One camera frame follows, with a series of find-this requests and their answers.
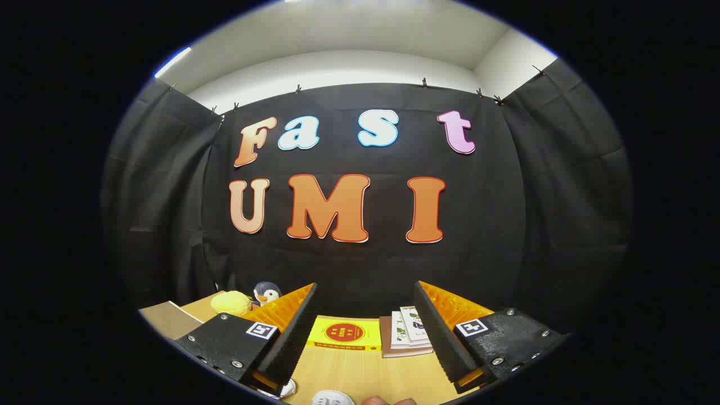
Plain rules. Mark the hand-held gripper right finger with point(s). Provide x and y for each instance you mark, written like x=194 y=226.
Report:
x=444 y=343

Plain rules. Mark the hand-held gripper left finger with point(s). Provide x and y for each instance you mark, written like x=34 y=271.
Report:
x=292 y=343

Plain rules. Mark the ceiling light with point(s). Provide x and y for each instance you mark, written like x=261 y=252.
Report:
x=171 y=62

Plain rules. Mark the penguin plush toy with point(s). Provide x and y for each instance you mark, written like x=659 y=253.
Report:
x=267 y=292

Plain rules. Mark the brown fabric storage box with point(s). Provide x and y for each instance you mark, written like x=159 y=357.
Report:
x=169 y=319

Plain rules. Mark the brown cover book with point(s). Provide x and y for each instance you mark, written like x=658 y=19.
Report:
x=385 y=337

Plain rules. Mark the yellow book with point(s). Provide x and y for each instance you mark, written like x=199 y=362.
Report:
x=343 y=333

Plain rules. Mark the white canvas shoe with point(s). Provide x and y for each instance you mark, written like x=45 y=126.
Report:
x=333 y=399
x=287 y=388

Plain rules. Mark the yellow bun plush toy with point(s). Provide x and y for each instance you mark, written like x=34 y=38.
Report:
x=230 y=304

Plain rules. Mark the white illustrated cover book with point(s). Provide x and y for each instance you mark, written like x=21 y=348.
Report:
x=413 y=323

